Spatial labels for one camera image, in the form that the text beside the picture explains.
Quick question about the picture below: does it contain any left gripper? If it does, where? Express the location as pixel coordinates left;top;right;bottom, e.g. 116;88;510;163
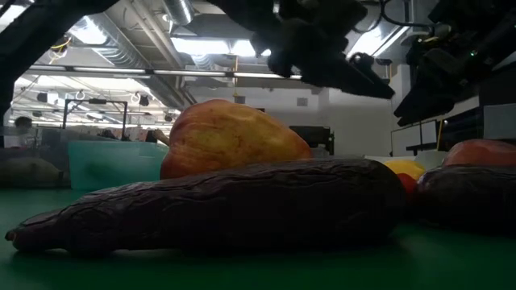
225;0;395;99

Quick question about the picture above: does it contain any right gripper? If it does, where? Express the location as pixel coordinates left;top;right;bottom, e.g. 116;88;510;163
393;23;497;128

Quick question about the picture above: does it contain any red yellow apple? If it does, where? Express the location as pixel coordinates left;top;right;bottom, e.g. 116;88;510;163
442;139;516;168
152;98;314;181

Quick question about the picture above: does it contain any white board panel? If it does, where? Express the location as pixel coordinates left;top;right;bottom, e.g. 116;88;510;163
390;118;439;158

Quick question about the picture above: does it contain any black monitor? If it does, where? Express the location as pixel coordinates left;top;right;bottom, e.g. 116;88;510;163
286;125;335;156

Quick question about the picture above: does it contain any dark purple eggplant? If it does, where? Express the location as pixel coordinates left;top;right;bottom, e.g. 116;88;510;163
4;158;406;255
414;164;516;234

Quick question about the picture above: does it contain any long ceiling light strip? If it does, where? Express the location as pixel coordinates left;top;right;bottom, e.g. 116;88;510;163
27;63;391;85

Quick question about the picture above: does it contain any teal plastic bin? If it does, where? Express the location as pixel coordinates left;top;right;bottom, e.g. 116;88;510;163
67;139;169;191

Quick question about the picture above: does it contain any dark grey plastic bin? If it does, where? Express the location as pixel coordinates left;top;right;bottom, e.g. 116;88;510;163
0;147;72;189

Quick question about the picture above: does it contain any clear plastic bin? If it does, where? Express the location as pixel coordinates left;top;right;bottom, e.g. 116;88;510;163
0;126;102;151

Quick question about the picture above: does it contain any person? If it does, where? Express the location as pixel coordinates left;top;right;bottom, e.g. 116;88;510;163
14;116;34;148

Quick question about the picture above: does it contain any black metal frame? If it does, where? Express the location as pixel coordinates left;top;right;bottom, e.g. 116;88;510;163
62;99;129;141

